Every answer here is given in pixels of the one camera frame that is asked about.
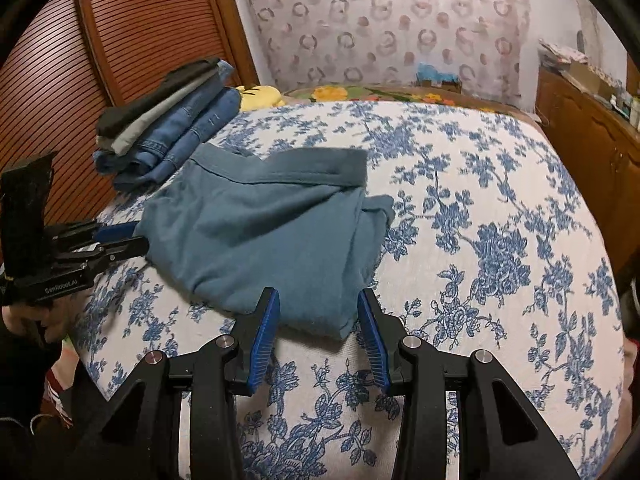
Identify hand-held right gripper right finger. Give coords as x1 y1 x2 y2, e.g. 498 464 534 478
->
356 287 582 480

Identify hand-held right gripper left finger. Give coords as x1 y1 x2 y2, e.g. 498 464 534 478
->
82 286 282 480

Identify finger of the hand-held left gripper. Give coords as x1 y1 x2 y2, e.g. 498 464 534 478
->
47 220 142 249
56 235 152 272

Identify teal pants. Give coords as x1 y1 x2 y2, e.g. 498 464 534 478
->
135 142 396 341

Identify person's left hand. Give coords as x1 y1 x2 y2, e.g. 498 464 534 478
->
0 291 78 346

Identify folded blue jeans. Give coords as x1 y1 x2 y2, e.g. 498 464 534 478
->
95 87 211 181
112 89 242 192

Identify grey folded garment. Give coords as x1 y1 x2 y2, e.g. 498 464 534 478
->
110 77 221 156

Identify black folded garment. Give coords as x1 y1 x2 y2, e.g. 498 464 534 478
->
96 57 223 138

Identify red striped cloth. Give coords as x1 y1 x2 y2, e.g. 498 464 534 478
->
44 355 76 428

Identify blue floral bedspread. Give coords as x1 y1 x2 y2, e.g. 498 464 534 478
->
67 100 626 480

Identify louvered wooden wardrobe door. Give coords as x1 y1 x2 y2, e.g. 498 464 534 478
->
0 0 261 271

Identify yellow plush toy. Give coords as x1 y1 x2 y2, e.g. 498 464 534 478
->
235 85 286 111

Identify yellow flower mat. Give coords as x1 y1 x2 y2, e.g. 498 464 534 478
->
282 84 506 111

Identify pink fleece blanket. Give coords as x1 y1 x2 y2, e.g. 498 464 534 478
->
620 337 640 411

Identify blue crumpled bag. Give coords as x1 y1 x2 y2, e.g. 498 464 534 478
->
415 62 463 92

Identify wooden cabinet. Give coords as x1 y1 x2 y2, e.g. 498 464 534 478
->
535 67 640 276

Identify cardboard box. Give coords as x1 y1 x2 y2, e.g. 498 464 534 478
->
565 60 603 83

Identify stack of papers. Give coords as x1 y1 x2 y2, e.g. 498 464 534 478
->
537 37 588 68

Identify ring patterned headboard cloth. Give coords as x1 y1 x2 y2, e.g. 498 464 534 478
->
235 0 531 106

